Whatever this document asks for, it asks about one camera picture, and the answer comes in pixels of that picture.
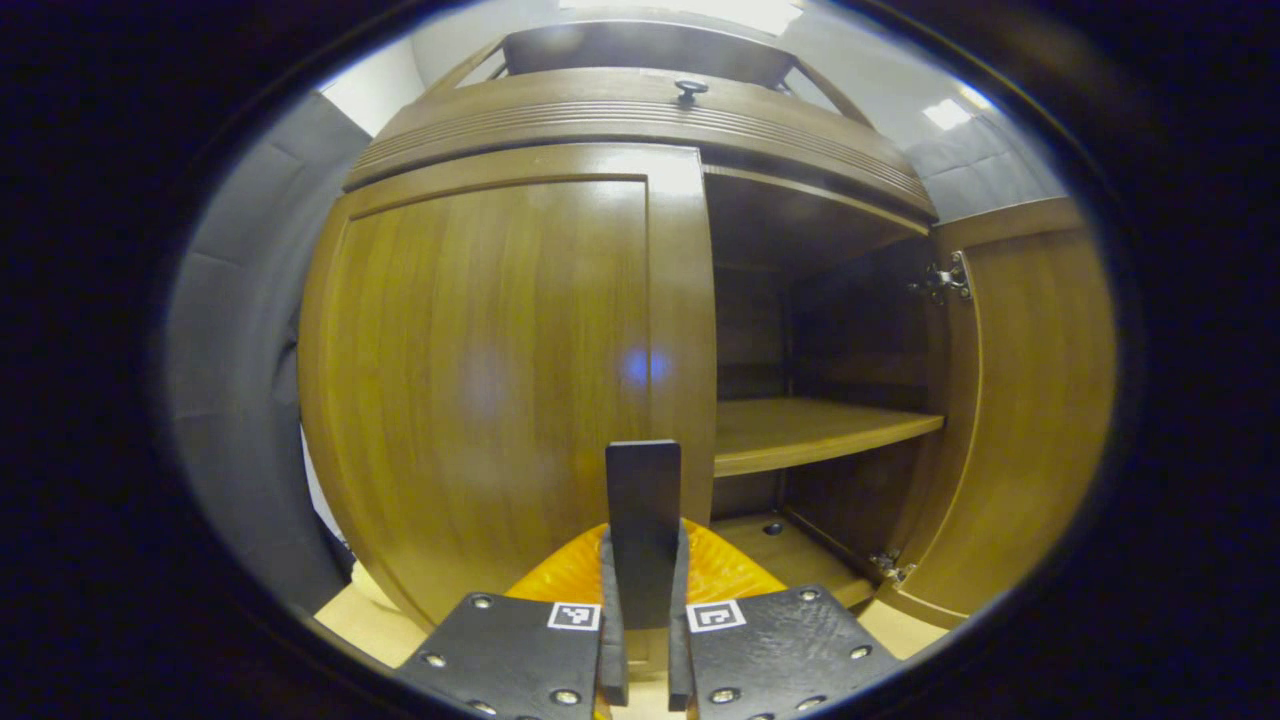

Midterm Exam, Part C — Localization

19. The wooden double-door shoe cabinet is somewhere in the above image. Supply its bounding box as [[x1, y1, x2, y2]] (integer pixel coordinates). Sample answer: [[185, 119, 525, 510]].
[[297, 20, 1117, 683]]

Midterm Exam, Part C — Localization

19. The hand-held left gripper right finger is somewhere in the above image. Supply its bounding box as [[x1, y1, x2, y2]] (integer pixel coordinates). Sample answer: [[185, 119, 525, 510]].
[[667, 518, 902, 720]]

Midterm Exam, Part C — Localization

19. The wooden inner shelf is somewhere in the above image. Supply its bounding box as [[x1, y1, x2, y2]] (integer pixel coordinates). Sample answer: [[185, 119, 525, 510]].
[[713, 397, 946, 479]]

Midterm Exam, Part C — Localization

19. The large ceiling light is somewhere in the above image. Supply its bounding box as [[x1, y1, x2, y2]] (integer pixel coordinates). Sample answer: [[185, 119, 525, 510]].
[[558, 0, 803, 37]]

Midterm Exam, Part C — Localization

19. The wooden cabinet drawer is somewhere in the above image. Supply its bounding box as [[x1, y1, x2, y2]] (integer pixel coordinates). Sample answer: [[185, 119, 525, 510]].
[[344, 67, 939, 220]]

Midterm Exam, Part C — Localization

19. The wooden shoe cabinet door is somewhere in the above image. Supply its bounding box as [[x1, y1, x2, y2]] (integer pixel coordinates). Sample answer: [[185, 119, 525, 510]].
[[878, 196, 1117, 630], [297, 142, 718, 633]]

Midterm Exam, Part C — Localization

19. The black door handle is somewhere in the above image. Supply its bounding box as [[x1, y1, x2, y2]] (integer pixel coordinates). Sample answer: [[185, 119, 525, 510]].
[[604, 439, 684, 630]]

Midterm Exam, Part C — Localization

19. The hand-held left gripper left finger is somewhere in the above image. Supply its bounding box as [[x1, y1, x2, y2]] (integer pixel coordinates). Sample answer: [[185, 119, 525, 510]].
[[395, 520, 631, 720]]

